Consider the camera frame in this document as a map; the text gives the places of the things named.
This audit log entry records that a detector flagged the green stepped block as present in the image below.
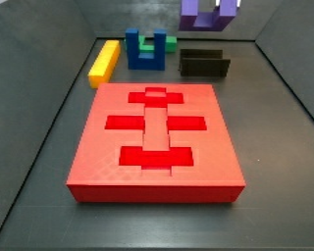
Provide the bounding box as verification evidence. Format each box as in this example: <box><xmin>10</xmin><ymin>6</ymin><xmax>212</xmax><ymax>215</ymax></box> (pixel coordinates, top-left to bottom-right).
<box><xmin>122</xmin><ymin>34</ymin><xmax>177</xmax><ymax>54</ymax></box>

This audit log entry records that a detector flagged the blue U-shaped block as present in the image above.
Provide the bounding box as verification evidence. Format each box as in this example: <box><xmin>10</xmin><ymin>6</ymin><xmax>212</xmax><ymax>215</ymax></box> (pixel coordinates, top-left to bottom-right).
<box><xmin>125</xmin><ymin>28</ymin><xmax>165</xmax><ymax>71</ymax></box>

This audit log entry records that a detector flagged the yellow long block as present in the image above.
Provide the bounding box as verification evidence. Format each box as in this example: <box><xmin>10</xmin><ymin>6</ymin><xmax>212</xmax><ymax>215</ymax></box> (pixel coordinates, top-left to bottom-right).
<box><xmin>88</xmin><ymin>40</ymin><xmax>120</xmax><ymax>88</ymax></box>

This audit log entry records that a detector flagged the purple U-shaped block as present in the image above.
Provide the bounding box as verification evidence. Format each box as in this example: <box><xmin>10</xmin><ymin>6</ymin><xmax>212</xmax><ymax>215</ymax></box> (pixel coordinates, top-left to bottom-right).
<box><xmin>179</xmin><ymin>0</ymin><xmax>240</xmax><ymax>31</ymax></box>

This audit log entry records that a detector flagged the red board with cutouts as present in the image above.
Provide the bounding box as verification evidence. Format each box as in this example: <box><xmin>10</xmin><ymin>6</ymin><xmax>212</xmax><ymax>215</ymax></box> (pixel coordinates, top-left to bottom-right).
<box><xmin>66</xmin><ymin>83</ymin><xmax>246</xmax><ymax>203</ymax></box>

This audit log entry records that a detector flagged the black angle fixture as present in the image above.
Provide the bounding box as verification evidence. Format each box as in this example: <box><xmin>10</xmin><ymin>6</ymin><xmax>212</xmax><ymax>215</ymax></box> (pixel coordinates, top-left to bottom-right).
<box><xmin>179</xmin><ymin>49</ymin><xmax>230</xmax><ymax>77</ymax></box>

